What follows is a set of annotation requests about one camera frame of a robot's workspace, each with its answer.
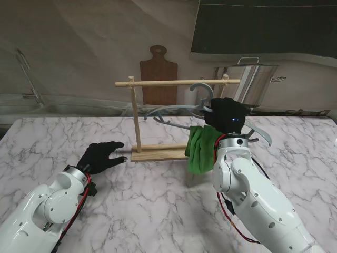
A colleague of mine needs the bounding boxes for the red cable on right arm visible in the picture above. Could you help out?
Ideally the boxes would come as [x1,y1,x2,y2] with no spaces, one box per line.
[214,134,261,245]

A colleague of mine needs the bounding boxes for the green microfibre towel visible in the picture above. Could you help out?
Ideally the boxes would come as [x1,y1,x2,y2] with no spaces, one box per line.
[185,125,221,175]

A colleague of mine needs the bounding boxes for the grey plastic clothes hanger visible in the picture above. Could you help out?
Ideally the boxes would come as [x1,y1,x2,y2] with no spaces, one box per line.
[143,83,272,146]

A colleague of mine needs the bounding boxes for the red cable on arm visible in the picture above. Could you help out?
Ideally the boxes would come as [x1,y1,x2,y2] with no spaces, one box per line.
[54,172,93,246]
[214,134,261,245]

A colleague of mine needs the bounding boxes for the red cable on left arm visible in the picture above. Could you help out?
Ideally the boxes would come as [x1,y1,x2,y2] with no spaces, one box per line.
[54,172,93,246]

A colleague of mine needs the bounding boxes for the wooden hanging rack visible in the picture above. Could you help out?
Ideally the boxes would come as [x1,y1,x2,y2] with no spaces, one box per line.
[115,74,241,162]

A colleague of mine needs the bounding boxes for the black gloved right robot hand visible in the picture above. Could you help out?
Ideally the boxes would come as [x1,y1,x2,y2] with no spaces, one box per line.
[204,97,248,135]

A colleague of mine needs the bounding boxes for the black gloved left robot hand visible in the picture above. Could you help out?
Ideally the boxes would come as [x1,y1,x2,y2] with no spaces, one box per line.
[77,141,130,175]

